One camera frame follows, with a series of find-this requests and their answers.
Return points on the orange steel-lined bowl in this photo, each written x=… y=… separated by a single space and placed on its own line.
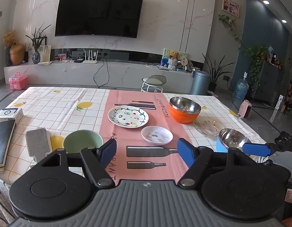
x=182 y=115

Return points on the grey seat white stool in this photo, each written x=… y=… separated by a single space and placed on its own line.
x=153 y=80

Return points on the grey ribbed plate part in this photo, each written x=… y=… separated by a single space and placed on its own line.
x=37 y=141

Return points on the trailing green vine plant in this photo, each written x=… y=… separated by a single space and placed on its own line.
x=256 y=59

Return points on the blue steel-lined bowl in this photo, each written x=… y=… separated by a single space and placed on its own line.
x=231 y=137

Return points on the small white printed plate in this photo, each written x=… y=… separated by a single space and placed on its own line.
x=156 y=135

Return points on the blue water bottle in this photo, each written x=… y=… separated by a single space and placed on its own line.
x=240 y=89

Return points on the brown round vase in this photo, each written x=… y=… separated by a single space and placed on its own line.
x=17 y=54

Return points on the grey round trash can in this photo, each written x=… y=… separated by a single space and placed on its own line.
x=200 y=82

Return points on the black wall television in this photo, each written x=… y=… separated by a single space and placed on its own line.
x=98 y=14

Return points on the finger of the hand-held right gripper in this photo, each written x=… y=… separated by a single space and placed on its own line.
x=257 y=149

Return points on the grey sideboard cabinet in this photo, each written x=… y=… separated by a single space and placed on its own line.
x=269 y=82

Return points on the marble television console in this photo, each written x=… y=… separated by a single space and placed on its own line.
x=65 y=74

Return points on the dark slim vase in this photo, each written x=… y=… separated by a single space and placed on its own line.
x=8 y=58

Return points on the black notebook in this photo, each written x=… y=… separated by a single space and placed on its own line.
x=3 y=141

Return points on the brown teddy bear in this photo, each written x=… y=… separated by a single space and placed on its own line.
x=174 y=54

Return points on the black crumpled bag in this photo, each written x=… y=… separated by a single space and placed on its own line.
x=286 y=139

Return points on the patterned brown cloth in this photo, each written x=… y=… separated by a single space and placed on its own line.
x=3 y=203

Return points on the pink space heater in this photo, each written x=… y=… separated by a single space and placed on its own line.
x=245 y=108

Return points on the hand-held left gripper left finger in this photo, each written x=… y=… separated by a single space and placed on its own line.
x=108 y=151

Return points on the pink storage box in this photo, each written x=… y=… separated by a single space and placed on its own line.
x=17 y=81

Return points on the blue picture book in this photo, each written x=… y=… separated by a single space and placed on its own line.
x=165 y=59

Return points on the white painted plate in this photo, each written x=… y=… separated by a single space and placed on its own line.
x=128 y=116

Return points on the clear glass plate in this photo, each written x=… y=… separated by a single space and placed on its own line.
x=207 y=127

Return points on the green ceramic bowl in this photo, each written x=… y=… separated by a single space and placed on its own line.
x=82 y=140

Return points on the framed wall picture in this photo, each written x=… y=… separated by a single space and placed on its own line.
x=231 y=7

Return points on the small pink printed box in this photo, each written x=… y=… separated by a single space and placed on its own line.
x=62 y=57

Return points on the white flat box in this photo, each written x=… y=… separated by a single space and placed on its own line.
x=9 y=114

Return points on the blue vase with green plant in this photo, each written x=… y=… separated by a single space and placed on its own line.
x=36 y=57

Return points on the dried yellow flowers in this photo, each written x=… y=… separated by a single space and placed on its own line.
x=9 y=37

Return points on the white router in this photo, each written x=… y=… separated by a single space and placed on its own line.
x=89 y=61

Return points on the sketch drawing cards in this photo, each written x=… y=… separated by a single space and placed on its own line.
x=45 y=53

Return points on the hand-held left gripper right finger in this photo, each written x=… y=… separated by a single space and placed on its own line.
x=185 y=151

